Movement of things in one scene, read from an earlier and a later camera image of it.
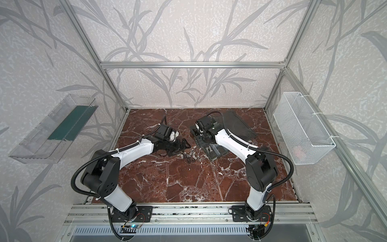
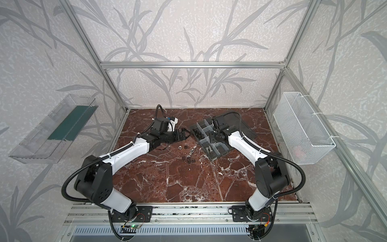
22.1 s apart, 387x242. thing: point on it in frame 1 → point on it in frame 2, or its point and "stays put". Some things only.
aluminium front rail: (189, 214) stays put
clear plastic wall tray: (48, 141) stays put
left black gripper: (177, 143) → (177, 135)
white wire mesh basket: (307, 140) stays put
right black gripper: (207, 145) → (217, 133)
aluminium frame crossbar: (193, 65) stays put
